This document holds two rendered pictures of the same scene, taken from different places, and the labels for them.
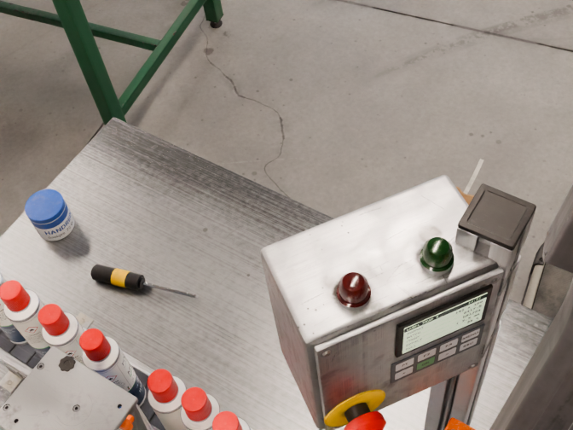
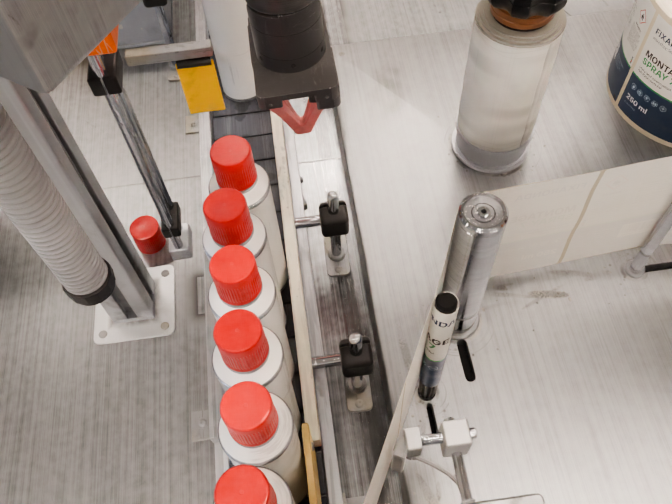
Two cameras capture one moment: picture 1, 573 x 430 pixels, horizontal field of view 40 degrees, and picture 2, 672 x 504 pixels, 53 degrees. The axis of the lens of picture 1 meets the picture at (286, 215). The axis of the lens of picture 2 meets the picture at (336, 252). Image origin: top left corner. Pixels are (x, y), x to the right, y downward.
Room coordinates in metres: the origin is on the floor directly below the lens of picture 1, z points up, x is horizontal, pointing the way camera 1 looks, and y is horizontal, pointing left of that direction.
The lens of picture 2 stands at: (0.40, 0.26, 1.49)
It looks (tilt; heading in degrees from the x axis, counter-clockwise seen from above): 58 degrees down; 227
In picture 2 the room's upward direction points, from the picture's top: 4 degrees counter-clockwise
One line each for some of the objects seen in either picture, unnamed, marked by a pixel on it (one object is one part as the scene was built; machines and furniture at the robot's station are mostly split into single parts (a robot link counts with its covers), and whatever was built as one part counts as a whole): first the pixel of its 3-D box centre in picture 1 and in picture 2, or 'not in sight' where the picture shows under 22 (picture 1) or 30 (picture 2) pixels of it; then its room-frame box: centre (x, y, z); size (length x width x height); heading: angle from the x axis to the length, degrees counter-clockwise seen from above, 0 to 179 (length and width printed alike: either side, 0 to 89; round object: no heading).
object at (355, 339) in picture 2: not in sight; (339, 364); (0.23, 0.08, 0.89); 0.06 x 0.03 x 0.12; 141
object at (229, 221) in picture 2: not in sight; (245, 272); (0.25, -0.01, 0.98); 0.05 x 0.05 x 0.20
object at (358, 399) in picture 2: not in sight; (357, 384); (0.22, 0.09, 0.83); 0.06 x 0.03 x 0.01; 49
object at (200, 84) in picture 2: not in sight; (200, 85); (0.19, -0.11, 1.09); 0.03 x 0.01 x 0.06; 141
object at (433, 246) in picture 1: (437, 252); not in sight; (0.30, -0.11, 1.49); 0.03 x 0.03 x 0.02
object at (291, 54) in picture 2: not in sight; (287, 30); (0.12, -0.07, 1.13); 0.10 x 0.07 x 0.07; 51
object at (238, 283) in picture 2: not in sight; (252, 325); (0.28, 0.03, 0.98); 0.05 x 0.05 x 0.20
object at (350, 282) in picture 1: (353, 287); not in sight; (0.28, -0.04, 1.49); 0.03 x 0.03 x 0.02
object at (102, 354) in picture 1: (112, 370); not in sight; (0.49, 0.28, 0.98); 0.05 x 0.05 x 0.20
